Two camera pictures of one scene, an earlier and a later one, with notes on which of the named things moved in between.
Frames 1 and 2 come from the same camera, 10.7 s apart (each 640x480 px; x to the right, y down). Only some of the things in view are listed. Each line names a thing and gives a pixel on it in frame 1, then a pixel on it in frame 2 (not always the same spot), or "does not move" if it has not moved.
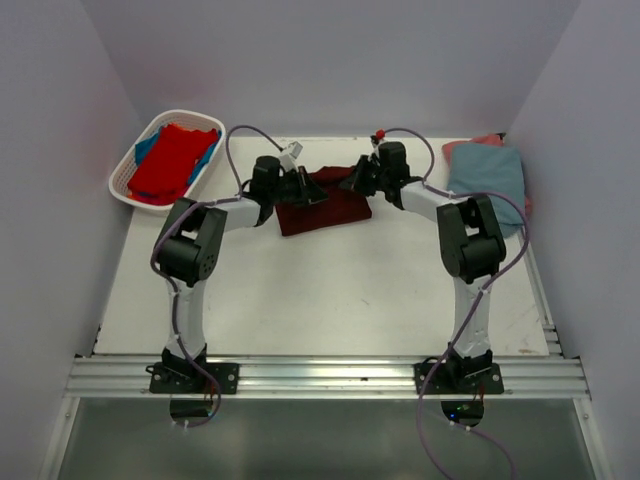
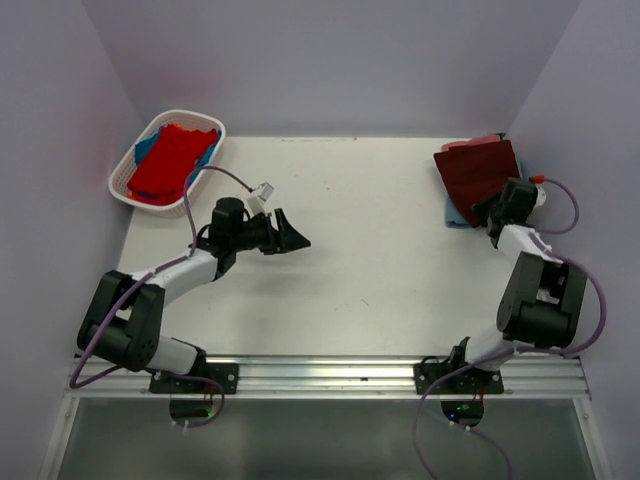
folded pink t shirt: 487,139 does not move
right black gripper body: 382,178 -> 501,208
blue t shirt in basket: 142,149 does not move
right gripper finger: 365,178 -> 486,210
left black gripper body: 288,189 -> 257,234
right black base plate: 458,379 does not move
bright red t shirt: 162,174 does not move
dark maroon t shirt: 341,206 -> 475,173
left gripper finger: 313,191 -> 289,238
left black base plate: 187,378 does not move
